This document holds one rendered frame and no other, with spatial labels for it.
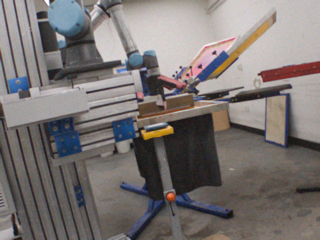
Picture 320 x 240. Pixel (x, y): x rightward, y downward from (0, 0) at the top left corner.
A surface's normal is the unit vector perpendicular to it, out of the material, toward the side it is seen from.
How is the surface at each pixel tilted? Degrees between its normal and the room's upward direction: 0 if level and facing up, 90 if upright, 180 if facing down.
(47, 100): 90
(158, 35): 90
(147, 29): 90
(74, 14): 98
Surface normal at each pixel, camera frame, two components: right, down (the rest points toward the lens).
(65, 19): 0.07, 0.22
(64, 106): 0.47, 0.00
